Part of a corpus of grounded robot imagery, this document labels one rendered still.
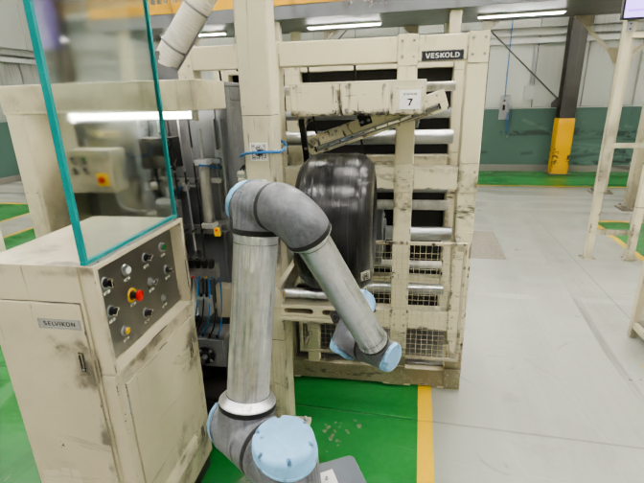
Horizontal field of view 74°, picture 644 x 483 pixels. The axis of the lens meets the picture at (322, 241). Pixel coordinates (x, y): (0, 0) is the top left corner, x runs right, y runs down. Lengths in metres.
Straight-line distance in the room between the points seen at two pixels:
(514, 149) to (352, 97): 9.25
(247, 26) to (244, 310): 1.16
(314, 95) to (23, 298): 1.36
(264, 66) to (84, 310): 1.08
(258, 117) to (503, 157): 9.57
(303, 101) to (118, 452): 1.56
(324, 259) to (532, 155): 10.33
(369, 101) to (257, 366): 1.30
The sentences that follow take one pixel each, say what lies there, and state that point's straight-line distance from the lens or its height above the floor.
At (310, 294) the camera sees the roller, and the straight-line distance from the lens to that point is 1.88.
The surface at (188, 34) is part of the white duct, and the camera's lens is 2.27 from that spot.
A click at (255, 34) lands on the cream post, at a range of 1.84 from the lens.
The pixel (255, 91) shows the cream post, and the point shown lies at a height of 1.75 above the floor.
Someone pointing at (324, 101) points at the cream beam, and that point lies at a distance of 2.02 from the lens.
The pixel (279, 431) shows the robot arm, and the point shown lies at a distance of 1.11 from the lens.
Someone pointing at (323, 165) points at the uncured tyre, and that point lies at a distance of 1.73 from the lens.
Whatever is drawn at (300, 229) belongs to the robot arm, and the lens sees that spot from 0.94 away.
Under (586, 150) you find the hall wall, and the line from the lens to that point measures 11.49.
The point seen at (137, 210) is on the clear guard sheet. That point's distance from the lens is 1.62.
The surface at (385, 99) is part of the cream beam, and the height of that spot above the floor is 1.70.
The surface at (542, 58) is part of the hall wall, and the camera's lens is 11.21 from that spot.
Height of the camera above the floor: 1.71
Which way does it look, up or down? 18 degrees down
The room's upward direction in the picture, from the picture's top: 2 degrees counter-clockwise
